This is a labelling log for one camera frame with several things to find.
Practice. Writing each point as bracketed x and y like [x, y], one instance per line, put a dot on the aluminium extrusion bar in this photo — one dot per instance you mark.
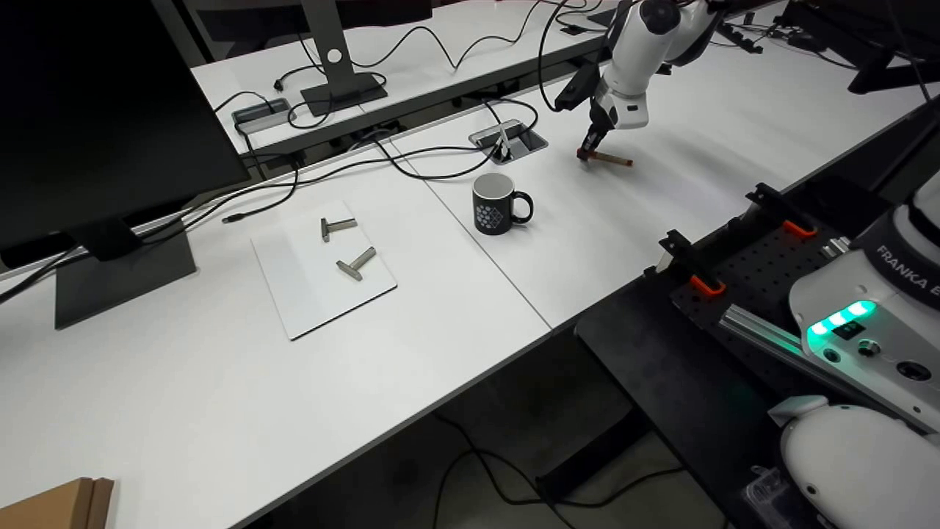
[765, 330]

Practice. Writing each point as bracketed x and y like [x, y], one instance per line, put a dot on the brown cardboard box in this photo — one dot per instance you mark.
[55, 504]

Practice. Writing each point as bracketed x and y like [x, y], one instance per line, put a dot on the black mug with white print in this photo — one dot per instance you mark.
[493, 206]

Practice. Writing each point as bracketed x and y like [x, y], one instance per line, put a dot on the flat dark desk hub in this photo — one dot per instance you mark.
[259, 115]

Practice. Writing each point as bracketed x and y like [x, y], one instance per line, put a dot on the black power strip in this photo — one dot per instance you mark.
[753, 43]

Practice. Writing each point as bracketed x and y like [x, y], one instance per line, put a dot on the black clamp with orange grip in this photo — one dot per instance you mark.
[699, 269]
[790, 218]

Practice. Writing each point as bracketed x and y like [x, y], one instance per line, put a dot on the white rectangular board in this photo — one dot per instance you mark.
[326, 274]

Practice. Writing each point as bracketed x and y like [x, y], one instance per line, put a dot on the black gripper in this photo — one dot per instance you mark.
[600, 118]

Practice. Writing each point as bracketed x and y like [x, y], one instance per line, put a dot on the black equipment stand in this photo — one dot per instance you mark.
[882, 61]

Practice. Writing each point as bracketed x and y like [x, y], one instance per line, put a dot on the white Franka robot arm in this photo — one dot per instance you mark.
[635, 49]

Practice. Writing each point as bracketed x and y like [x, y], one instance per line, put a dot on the black desk leg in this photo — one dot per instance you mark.
[588, 457]

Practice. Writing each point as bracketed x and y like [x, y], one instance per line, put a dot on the large black monitor with stand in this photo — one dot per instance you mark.
[98, 118]

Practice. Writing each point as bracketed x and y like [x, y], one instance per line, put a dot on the grey monitor stand with base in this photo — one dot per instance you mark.
[339, 84]

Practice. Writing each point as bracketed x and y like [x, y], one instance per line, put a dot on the grey metal T piece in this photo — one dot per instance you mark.
[337, 228]
[358, 263]

